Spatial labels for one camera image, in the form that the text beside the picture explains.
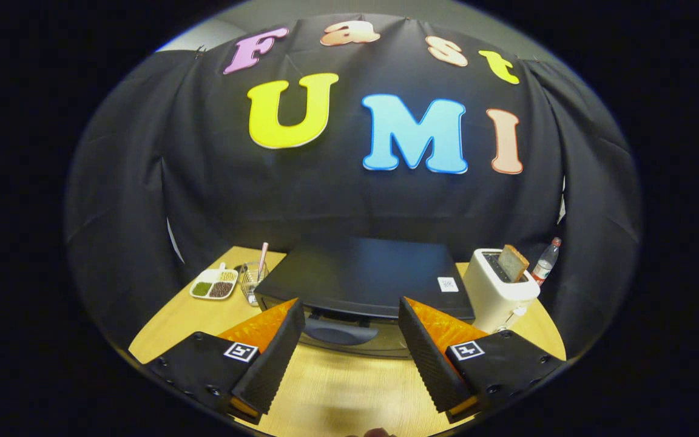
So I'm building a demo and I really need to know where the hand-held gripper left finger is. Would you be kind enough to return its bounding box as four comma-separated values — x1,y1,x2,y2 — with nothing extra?
146,297,306,425

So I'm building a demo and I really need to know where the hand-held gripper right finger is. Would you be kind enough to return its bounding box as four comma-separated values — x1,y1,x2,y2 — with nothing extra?
398,296,567,425

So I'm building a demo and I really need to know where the black toaster oven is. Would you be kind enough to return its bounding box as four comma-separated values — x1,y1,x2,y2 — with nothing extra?
254,237,476,359

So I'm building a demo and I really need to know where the white toaster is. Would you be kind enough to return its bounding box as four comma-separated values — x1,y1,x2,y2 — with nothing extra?
462,248,541,335

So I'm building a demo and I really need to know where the clear glass cup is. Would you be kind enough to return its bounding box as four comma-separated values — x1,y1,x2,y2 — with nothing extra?
238,262,269,307

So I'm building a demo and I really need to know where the white divided dish with beans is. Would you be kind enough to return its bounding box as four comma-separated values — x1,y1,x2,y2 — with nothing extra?
189,263,239,300

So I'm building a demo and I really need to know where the brown bread slice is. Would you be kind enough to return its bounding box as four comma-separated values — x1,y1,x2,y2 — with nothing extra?
498,244,530,283

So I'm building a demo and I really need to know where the clear plastic water bottle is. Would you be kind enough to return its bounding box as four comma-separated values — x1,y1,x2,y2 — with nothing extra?
532,237,562,286

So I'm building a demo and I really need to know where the black backdrop cloth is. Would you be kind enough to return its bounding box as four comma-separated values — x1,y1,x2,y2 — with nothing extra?
64,13,641,360

